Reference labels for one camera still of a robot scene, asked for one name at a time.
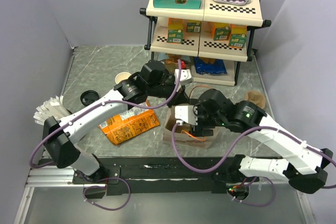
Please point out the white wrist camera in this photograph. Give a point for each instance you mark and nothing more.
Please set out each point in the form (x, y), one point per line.
(186, 114)
(184, 76)

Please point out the brown cardboard cup carrier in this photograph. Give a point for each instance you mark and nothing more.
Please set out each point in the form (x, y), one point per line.
(256, 98)

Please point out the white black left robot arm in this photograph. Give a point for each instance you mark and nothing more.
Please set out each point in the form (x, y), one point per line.
(61, 136)

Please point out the white Cream Bear paper bag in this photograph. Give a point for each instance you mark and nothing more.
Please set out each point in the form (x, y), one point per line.
(183, 135)

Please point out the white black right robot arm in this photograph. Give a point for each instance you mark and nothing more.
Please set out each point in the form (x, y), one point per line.
(299, 164)

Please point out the black plastic cup lid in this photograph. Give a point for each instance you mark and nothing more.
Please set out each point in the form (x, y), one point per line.
(89, 97)

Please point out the green paper coffee cup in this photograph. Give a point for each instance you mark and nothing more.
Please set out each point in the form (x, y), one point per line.
(122, 76)

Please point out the brown chips bag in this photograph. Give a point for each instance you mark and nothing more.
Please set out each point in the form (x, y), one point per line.
(172, 59)

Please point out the white paper straws bundle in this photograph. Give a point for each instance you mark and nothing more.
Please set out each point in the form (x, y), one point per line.
(52, 107)

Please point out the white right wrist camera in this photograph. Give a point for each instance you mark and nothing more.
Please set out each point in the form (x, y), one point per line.
(186, 114)

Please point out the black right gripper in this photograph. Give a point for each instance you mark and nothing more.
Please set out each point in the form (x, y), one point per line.
(201, 130)

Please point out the orange green snack box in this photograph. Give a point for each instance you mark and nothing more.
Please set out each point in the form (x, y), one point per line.
(175, 30)
(219, 31)
(238, 36)
(193, 26)

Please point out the orange chips bag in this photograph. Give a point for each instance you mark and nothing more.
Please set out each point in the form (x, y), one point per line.
(129, 124)

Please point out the blue chips bag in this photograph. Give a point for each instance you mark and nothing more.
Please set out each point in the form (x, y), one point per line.
(209, 66)

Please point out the cream black three-tier shelf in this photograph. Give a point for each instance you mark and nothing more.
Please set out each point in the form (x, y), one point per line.
(202, 44)

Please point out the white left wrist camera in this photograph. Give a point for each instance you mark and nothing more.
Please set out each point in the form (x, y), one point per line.
(184, 76)

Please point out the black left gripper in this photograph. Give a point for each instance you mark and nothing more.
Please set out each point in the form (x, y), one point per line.
(180, 97)

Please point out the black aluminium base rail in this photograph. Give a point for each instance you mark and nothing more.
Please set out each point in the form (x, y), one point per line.
(139, 175)

